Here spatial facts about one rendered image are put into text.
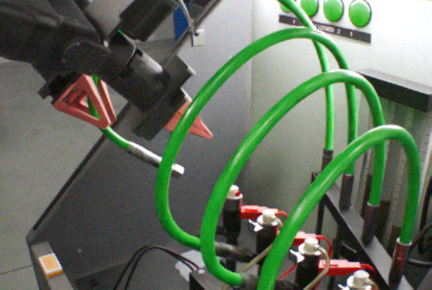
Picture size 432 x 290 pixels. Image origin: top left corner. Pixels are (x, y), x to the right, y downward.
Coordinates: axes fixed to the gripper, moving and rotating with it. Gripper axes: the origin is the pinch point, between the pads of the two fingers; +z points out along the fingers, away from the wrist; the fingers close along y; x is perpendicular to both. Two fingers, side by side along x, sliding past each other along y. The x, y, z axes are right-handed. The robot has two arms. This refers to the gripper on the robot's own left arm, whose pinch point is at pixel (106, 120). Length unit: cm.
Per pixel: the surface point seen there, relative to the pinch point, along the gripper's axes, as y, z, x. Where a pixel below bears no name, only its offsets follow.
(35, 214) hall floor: 174, -10, 141
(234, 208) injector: -0.4, 21.8, -5.2
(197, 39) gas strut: 28.7, -2.2, -15.0
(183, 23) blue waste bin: 598, -89, 33
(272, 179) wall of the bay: 38.0, 31.6, -5.5
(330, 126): 11.0, 24.4, -23.1
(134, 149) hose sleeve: 2.0, 5.8, 0.6
